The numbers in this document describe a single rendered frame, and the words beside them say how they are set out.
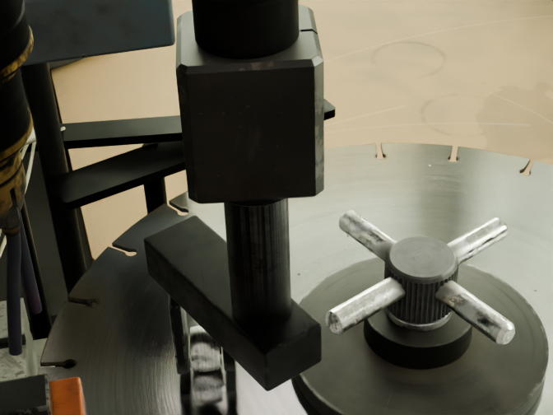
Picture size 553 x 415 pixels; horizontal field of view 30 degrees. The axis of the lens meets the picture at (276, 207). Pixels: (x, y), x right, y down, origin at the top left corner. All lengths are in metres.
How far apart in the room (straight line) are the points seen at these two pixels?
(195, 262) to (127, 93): 0.65
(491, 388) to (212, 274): 0.12
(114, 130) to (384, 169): 0.18
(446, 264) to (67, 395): 0.16
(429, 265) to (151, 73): 0.69
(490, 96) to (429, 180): 0.47
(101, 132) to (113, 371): 0.23
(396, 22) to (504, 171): 0.60
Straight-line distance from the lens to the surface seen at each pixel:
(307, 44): 0.31
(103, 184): 0.62
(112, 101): 1.03
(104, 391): 0.45
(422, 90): 1.03
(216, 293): 0.39
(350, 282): 0.48
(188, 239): 0.42
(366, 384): 0.43
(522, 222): 0.54
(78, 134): 0.65
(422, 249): 0.43
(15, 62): 0.32
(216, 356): 0.44
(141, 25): 0.56
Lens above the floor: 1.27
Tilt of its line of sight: 37 degrees down
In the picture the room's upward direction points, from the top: 2 degrees counter-clockwise
